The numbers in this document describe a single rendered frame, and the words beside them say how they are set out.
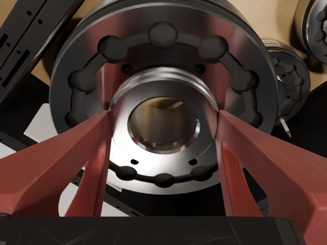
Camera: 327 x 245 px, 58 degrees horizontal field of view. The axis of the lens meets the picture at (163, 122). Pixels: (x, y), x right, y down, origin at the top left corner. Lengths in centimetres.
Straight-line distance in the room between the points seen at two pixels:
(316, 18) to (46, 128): 29
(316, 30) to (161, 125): 22
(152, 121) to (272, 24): 22
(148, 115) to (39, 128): 20
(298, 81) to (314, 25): 6
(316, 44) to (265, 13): 6
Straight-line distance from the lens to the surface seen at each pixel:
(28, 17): 25
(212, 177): 16
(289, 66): 34
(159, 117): 16
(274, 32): 35
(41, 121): 35
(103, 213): 77
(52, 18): 24
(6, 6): 37
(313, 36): 33
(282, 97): 35
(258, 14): 34
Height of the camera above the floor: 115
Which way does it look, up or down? 53 degrees down
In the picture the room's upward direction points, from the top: 178 degrees counter-clockwise
